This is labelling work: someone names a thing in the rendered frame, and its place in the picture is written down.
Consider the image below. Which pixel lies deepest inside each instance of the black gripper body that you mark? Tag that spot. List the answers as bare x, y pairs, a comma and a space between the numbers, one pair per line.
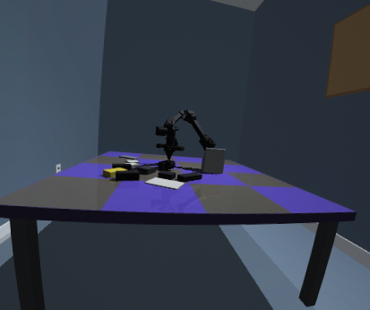
170, 142

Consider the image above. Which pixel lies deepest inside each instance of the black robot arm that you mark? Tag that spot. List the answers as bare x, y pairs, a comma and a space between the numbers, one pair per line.
168, 129

